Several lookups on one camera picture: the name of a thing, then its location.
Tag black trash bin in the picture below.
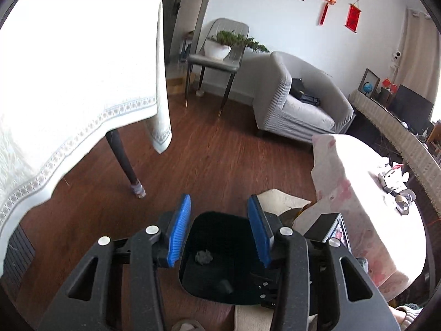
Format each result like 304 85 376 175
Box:
179 212 279 308

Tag black dining table leg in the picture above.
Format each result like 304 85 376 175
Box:
105 129 146 199

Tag pink cartoon tablecloth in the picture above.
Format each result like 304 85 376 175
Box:
292 135 426 300

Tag grey armchair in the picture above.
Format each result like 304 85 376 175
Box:
253 52 354 143

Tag black bag on armchair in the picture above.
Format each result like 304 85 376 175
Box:
289 79 321 107

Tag grey dining chair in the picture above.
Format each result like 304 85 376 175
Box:
185 18 249 116

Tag beige fringed cabinet cover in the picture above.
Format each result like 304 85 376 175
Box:
348 90 441 214

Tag framed globe picture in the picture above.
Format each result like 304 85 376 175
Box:
357 68 380 97

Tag potted green plant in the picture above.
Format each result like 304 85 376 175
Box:
203 30 269 61

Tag black monitor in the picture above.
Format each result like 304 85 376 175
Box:
388 84 434 134

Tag beige curtain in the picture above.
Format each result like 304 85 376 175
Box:
395 9 440 103

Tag right red couplet scroll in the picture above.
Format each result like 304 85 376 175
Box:
345 0 361 33

